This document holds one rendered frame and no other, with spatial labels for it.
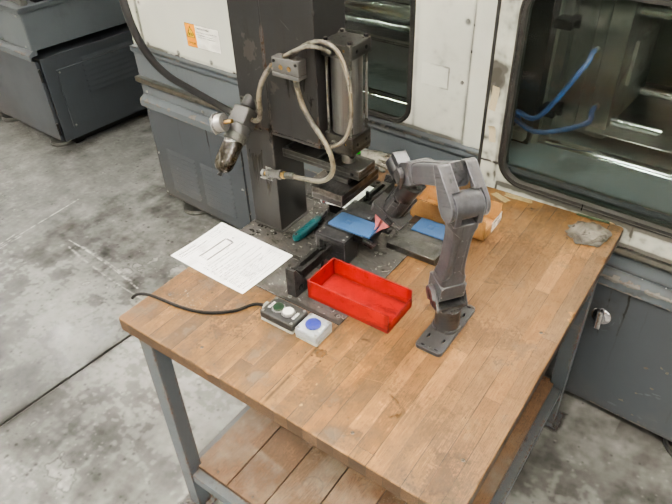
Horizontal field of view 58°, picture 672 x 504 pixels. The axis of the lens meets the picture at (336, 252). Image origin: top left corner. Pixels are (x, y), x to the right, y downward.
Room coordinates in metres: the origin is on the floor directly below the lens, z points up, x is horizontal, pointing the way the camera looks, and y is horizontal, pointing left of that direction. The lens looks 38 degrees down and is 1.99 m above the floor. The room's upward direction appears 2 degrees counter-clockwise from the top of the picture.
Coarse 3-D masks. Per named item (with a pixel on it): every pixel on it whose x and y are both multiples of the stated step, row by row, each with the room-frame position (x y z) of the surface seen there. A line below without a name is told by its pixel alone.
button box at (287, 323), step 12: (168, 300) 1.22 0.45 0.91; (276, 300) 1.18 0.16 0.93; (204, 312) 1.17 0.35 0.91; (216, 312) 1.17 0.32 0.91; (228, 312) 1.17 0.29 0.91; (264, 312) 1.14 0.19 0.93; (276, 312) 1.13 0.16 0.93; (300, 312) 1.13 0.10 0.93; (276, 324) 1.11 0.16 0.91; (288, 324) 1.09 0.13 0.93
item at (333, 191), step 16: (288, 144) 1.56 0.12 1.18; (304, 144) 1.58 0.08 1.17; (304, 160) 1.49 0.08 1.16; (320, 160) 1.46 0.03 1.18; (336, 160) 1.45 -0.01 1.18; (352, 160) 1.44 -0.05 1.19; (368, 160) 1.45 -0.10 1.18; (336, 176) 1.42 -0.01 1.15; (352, 176) 1.40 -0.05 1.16; (368, 176) 1.44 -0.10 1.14; (320, 192) 1.38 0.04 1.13; (336, 192) 1.36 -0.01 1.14; (352, 192) 1.38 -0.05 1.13
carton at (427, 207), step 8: (424, 192) 1.65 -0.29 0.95; (432, 192) 1.67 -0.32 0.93; (424, 200) 1.65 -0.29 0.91; (432, 200) 1.66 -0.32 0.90; (416, 208) 1.57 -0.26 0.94; (424, 208) 1.56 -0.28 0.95; (432, 208) 1.54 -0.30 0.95; (496, 208) 1.54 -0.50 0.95; (424, 216) 1.56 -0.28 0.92; (432, 216) 1.54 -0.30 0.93; (440, 216) 1.53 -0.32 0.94; (488, 216) 1.55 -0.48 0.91; (496, 216) 1.54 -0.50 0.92; (480, 224) 1.45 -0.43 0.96; (488, 224) 1.52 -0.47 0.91; (496, 224) 1.51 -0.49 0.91; (480, 232) 1.45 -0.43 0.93; (488, 232) 1.47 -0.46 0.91
